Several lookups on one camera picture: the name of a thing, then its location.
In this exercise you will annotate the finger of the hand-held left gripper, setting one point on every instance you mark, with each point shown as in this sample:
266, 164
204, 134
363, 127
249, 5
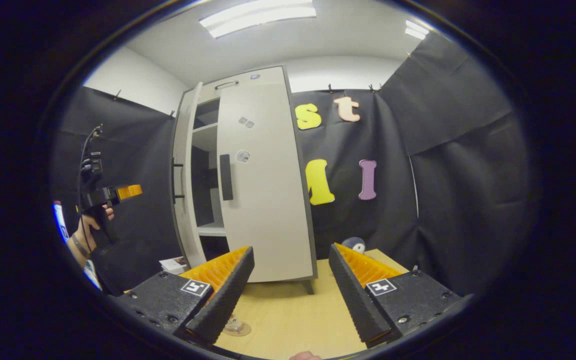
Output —
130, 192

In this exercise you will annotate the white booklet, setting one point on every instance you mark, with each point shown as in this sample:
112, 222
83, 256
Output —
174, 264

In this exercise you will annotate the white grey cabinet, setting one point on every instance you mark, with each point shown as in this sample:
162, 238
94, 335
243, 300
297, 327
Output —
273, 75

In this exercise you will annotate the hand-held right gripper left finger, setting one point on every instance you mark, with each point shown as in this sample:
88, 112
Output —
225, 300

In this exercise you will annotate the grey round object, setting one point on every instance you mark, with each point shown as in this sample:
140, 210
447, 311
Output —
354, 244

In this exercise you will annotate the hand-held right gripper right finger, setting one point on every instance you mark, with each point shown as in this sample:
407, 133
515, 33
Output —
355, 300

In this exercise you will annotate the black backdrop cloth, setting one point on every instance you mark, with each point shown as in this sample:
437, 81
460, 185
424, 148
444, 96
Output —
443, 175

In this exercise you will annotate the white cabinet door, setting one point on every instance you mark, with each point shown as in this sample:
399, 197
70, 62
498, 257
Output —
268, 210
185, 150

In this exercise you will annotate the long ceiling light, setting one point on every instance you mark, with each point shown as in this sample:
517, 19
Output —
258, 15

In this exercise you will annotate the round brown coaster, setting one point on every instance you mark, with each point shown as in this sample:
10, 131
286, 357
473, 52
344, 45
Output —
244, 330

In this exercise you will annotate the dark wristband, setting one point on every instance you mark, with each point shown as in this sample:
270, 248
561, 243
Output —
80, 245

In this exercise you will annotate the small ceiling light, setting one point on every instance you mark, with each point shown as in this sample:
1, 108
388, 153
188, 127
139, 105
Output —
416, 30

